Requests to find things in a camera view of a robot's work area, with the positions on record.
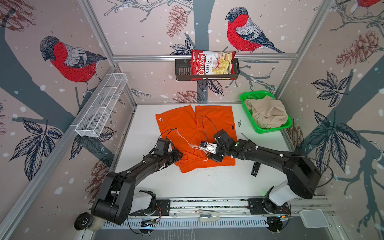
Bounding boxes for white square box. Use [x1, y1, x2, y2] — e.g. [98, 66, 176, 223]
[299, 209, 329, 229]

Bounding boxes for small black marker object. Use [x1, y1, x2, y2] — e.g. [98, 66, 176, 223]
[251, 162, 261, 177]

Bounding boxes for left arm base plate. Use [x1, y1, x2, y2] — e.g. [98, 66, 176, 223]
[130, 199, 171, 217]

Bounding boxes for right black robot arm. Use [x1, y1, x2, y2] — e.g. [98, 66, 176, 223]
[200, 130, 322, 213]

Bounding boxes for beige shorts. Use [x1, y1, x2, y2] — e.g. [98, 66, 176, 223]
[244, 96, 288, 129]

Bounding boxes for tape roll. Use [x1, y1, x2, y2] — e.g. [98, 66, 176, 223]
[74, 212, 105, 232]

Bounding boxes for red cassava chips bag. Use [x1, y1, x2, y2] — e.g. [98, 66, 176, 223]
[191, 50, 238, 77]

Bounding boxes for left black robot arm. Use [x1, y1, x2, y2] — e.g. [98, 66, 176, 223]
[91, 149, 183, 225]

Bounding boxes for grey clip tool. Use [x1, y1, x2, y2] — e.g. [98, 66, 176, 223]
[199, 210, 220, 223]

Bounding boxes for orange shorts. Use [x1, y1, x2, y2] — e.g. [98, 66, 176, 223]
[156, 105, 237, 174]

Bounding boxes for white wire mesh shelf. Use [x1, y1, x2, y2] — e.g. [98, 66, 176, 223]
[75, 73, 128, 138]

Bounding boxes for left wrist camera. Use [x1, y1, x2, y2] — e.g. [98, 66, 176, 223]
[154, 139, 171, 156]

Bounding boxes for black wall basket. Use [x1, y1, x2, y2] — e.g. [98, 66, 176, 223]
[175, 58, 240, 81]

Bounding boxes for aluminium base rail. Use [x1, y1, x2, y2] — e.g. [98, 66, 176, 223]
[101, 196, 335, 234]

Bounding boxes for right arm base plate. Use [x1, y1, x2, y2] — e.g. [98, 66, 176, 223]
[247, 198, 291, 215]

